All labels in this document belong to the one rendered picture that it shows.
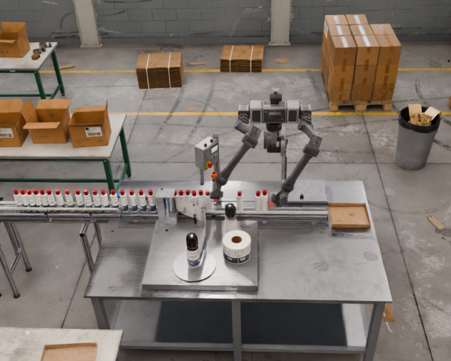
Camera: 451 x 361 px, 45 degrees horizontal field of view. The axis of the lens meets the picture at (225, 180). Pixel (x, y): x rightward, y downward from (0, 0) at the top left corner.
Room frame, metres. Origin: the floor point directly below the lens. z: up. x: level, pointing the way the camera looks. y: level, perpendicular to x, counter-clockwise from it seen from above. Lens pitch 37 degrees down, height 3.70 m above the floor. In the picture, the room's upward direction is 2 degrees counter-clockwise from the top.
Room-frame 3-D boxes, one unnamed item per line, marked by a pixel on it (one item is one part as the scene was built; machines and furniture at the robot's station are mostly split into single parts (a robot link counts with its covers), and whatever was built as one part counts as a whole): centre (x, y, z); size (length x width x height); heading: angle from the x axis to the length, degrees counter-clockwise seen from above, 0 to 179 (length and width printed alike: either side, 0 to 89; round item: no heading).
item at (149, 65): (7.41, 0.90, 0.16); 0.65 x 0.54 x 0.32; 90
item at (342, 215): (3.22, -0.96, 0.85); 0.30 x 0.26 x 0.04; 86
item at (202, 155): (3.39, 0.13, 1.38); 0.17 x 0.10 x 0.19; 141
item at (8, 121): (4.65, 2.17, 0.97); 0.45 x 0.38 x 0.37; 178
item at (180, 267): (2.71, 0.25, 0.89); 0.31 x 0.31 x 0.01
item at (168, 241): (2.86, 0.19, 0.86); 0.80 x 0.67 x 0.05; 86
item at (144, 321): (3.10, -0.08, 0.40); 2.04 x 1.25 x 0.81; 86
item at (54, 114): (4.69, 1.71, 0.96); 0.53 x 0.45 x 0.37; 177
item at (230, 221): (3.01, -0.03, 1.03); 0.09 x 0.09 x 0.30
